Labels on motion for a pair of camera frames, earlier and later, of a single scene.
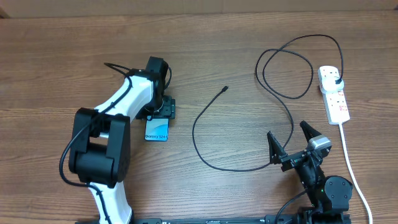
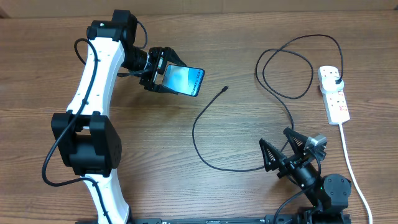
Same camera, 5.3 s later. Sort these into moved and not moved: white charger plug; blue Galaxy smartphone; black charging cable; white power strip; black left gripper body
Moved: blue Galaxy smartphone; black left gripper body
Not moved: white charger plug; white power strip; black charging cable
